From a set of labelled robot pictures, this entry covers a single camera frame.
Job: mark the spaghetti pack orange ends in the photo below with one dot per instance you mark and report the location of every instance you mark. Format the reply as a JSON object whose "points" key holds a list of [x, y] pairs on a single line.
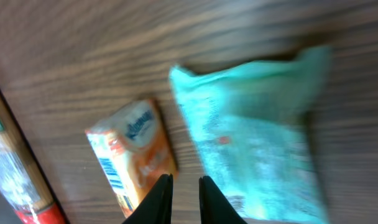
{"points": [[21, 181]]}

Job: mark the teal tissue pack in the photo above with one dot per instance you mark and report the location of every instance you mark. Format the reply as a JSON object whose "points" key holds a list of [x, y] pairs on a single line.
{"points": [[247, 126]]}

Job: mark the orange tissue pack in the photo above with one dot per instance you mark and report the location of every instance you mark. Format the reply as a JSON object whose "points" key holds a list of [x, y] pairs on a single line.
{"points": [[133, 150]]}

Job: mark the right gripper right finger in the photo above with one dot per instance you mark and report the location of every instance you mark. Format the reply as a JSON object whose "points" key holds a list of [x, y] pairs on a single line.
{"points": [[214, 207]]}

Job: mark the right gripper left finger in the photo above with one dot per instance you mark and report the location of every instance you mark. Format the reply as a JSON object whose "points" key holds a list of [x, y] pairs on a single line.
{"points": [[156, 207]]}

